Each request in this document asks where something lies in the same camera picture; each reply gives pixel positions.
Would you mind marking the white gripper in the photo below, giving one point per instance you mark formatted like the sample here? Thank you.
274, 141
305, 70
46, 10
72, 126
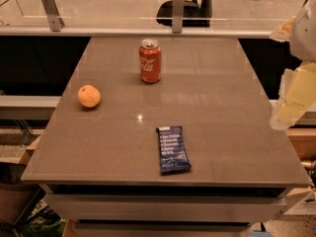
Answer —
304, 37

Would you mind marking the blue rxbar blueberry bar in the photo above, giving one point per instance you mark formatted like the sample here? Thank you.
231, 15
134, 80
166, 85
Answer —
173, 155

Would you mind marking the black office chair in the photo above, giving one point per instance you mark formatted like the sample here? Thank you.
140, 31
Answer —
197, 13

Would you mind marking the red coca-cola can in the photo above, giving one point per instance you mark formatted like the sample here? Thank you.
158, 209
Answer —
150, 60

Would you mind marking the orange fruit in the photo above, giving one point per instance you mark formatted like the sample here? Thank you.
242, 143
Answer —
88, 96

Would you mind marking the grey table drawer cabinet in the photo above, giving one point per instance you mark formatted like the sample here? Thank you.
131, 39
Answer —
164, 216

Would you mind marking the green bag on floor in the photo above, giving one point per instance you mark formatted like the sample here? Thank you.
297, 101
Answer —
44, 223

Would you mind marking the middle metal railing bracket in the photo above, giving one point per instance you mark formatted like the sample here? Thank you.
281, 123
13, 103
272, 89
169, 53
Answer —
177, 16

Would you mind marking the left metal railing bracket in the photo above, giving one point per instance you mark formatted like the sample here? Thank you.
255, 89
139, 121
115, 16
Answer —
55, 22

